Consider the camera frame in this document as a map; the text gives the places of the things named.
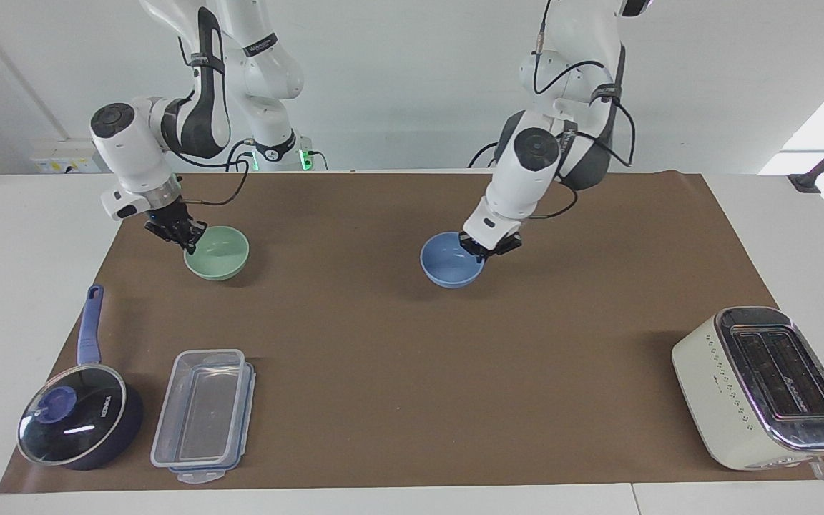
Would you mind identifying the white wall socket strip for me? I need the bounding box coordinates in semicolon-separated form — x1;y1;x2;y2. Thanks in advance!
29;139;109;175

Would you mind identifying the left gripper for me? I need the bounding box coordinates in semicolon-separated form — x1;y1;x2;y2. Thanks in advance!
458;231;524;263

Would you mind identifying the glass lid with blue knob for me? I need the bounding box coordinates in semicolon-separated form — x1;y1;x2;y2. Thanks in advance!
16;364;129;468

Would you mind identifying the green bowl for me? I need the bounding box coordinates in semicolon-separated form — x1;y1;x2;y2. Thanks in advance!
183;225;250;282

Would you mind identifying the cream toaster with chrome top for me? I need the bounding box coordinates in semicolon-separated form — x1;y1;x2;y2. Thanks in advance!
671;306;824;480

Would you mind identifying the blue bowl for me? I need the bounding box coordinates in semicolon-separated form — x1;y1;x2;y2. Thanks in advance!
420;231;486;290

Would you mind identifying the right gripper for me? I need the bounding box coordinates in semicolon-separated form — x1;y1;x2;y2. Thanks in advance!
144;201;208;256

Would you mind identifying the black cable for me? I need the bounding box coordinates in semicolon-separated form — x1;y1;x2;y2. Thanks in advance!
571;95;637;170
166;138;252;209
466;141;503;170
523;174;580;220
530;0;610;97

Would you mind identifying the dark blue saucepan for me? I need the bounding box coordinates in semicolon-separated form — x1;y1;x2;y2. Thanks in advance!
17;284;145;472

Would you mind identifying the clear plastic container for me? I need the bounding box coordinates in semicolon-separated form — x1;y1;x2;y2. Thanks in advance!
150;348;247;469

